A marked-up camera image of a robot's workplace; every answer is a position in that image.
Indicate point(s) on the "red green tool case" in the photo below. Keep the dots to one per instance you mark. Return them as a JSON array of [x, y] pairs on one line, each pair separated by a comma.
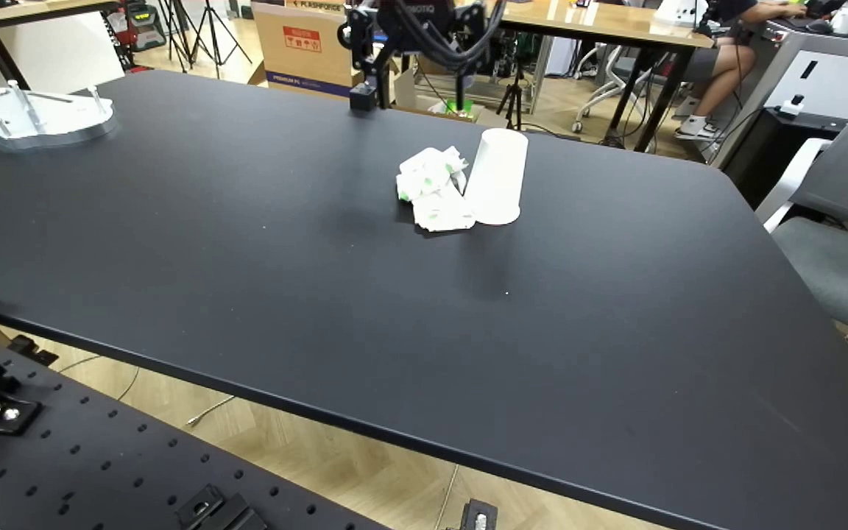
[[137, 26]]

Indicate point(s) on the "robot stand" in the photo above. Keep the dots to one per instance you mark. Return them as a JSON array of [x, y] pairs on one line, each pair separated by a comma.
[[100, 456]]

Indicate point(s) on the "white office chair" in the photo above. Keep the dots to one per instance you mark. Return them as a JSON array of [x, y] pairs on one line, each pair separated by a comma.
[[608, 85]]

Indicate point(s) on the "cardboard box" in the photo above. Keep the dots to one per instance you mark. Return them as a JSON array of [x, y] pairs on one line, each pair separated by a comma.
[[302, 48]]

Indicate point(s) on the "camera on tripod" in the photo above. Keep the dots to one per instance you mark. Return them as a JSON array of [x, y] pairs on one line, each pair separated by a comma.
[[515, 96]]

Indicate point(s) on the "white green crumpled towel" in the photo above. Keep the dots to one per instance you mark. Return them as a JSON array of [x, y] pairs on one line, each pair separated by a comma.
[[435, 188]]

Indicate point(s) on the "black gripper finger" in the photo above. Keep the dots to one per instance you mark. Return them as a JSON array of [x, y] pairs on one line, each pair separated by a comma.
[[362, 94], [461, 88]]

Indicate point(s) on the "wooden table with black legs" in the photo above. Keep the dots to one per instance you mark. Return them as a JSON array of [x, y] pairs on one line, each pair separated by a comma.
[[601, 26]]

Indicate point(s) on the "white grey cabinet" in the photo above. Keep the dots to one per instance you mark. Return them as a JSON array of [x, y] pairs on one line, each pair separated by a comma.
[[821, 77]]

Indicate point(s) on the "white paper cup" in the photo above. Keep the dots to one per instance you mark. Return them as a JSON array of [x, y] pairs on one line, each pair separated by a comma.
[[499, 177]]

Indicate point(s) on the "group of black tripods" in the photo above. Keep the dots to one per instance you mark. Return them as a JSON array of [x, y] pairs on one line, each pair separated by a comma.
[[203, 33]]

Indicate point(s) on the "person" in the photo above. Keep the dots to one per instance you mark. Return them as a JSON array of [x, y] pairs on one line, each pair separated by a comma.
[[722, 62]]

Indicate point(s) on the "wooden desk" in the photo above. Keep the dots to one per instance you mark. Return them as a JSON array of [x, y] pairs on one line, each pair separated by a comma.
[[19, 18]]

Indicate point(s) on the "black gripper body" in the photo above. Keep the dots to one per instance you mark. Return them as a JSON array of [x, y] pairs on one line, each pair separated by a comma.
[[415, 16]]

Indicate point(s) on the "clear acrylic peg rack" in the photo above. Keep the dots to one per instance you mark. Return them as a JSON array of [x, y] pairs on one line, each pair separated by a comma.
[[26, 118]]

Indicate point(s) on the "grey office chair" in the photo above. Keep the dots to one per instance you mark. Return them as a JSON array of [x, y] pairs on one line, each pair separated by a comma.
[[836, 243]]

